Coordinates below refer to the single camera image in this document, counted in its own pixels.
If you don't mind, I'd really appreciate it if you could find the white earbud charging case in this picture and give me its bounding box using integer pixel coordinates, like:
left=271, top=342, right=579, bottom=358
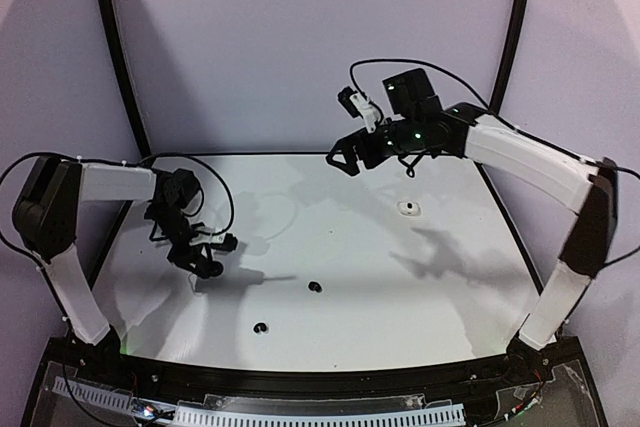
left=397, top=201, right=421, bottom=217

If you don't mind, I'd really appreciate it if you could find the black earbud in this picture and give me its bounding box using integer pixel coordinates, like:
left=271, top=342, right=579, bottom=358
left=308, top=281, right=322, bottom=293
left=253, top=322, right=269, bottom=334

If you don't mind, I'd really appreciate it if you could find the black earbud charging case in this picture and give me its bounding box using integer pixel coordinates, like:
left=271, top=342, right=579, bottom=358
left=207, top=261, right=224, bottom=278

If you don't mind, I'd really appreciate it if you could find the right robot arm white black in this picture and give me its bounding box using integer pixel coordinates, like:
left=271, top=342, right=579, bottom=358
left=326, top=68, right=618, bottom=351

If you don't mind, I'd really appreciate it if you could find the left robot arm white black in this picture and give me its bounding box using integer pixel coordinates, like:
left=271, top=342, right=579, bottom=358
left=12, top=152, right=238, bottom=347

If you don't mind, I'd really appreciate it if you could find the black earbud front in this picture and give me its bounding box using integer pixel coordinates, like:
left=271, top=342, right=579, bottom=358
left=253, top=322, right=269, bottom=334

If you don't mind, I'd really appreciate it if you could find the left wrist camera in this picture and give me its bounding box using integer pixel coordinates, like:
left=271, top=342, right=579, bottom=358
left=190, top=230, right=239, bottom=253

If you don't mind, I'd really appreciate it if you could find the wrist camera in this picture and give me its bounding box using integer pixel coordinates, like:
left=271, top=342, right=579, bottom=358
left=337, top=87, right=386, bottom=134
left=190, top=230, right=239, bottom=253

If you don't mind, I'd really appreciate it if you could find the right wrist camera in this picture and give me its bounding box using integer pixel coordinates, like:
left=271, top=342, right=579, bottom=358
left=337, top=87, right=386, bottom=134

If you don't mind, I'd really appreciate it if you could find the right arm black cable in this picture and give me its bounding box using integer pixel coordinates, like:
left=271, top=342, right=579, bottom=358
left=348, top=59, right=640, bottom=268

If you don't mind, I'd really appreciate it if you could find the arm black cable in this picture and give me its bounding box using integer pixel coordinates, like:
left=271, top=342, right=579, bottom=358
left=348, top=59, right=640, bottom=268
left=0, top=150, right=237, bottom=268

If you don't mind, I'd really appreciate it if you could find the black front aluminium rail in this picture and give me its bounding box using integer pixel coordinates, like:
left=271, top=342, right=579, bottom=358
left=120, top=354, right=534, bottom=400

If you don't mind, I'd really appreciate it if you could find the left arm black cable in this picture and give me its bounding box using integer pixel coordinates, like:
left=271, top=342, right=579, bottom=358
left=0, top=150, right=237, bottom=268

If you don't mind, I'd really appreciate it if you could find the right black frame post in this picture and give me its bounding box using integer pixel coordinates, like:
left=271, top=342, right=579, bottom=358
left=489, top=0, right=528, bottom=114

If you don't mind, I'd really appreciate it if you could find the black frame post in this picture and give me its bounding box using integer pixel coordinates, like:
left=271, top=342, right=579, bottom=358
left=489, top=0, right=528, bottom=114
left=97, top=0, right=152, bottom=158

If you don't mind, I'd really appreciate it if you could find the white slotted cable duct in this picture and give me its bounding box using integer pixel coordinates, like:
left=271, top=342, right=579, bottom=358
left=45, top=376, right=466, bottom=427

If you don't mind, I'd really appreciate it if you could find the left black frame post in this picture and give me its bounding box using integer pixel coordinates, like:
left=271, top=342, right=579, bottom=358
left=97, top=0, right=152, bottom=158

